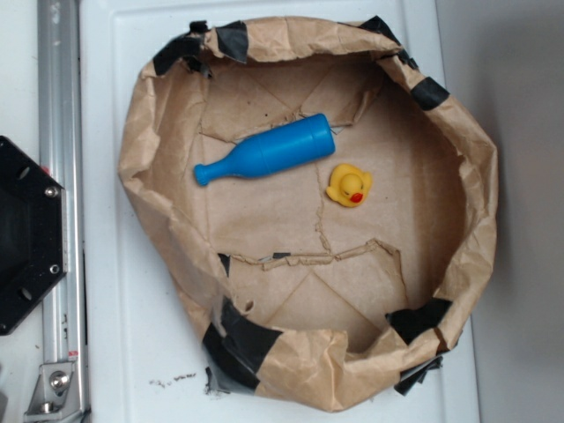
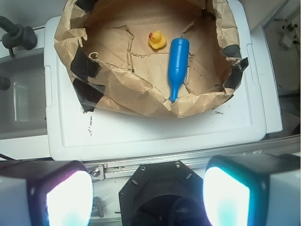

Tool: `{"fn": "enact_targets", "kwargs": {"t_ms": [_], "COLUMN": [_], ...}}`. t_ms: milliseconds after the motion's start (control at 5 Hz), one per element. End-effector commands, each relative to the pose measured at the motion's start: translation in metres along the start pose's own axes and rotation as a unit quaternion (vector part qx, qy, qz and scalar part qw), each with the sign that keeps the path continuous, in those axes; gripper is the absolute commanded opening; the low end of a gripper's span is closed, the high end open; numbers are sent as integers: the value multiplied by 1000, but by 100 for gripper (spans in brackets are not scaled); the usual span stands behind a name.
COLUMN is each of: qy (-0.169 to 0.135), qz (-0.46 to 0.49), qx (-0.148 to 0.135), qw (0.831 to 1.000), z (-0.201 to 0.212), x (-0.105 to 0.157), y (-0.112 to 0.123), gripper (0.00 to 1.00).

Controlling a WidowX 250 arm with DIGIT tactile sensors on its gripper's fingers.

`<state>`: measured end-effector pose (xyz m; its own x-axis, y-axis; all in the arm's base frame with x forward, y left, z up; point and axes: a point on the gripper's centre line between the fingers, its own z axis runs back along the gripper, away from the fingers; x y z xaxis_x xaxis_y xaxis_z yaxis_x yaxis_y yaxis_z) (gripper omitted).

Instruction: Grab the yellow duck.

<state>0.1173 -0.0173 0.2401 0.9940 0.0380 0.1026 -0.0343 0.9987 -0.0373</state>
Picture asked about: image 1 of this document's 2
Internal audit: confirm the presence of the metal corner bracket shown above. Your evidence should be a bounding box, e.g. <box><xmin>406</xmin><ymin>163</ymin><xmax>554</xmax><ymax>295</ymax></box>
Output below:
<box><xmin>24</xmin><ymin>361</ymin><xmax>80</xmax><ymax>422</ymax></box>

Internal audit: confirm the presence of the blue plastic bottle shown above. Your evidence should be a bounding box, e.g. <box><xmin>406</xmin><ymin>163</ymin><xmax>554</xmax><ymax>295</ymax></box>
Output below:
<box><xmin>194</xmin><ymin>114</ymin><xmax>336</xmax><ymax>186</ymax></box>

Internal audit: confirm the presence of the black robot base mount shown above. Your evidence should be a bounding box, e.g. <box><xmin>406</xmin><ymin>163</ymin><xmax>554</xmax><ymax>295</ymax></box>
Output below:
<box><xmin>1</xmin><ymin>137</ymin><xmax>66</xmax><ymax>336</ymax></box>

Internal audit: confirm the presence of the white tray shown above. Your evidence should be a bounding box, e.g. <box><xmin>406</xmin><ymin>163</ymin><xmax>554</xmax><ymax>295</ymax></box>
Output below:
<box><xmin>78</xmin><ymin>1</ymin><xmax>479</xmax><ymax>422</ymax></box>

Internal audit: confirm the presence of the yellow rubber duck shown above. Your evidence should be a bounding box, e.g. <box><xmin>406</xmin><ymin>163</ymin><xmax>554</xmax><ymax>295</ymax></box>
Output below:
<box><xmin>325</xmin><ymin>163</ymin><xmax>373</xmax><ymax>208</ymax></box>

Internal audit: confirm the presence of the brown paper bag bin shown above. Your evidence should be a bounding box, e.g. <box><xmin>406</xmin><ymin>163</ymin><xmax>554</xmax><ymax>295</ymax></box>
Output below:
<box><xmin>118</xmin><ymin>17</ymin><xmax>499</xmax><ymax>412</ymax></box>

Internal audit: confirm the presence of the aluminium extrusion rail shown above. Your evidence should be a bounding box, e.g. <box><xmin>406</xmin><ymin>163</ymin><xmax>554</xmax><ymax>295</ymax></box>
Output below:
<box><xmin>38</xmin><ymin>1</ymin><xmax>91</xmax><ymax>422</ymax></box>

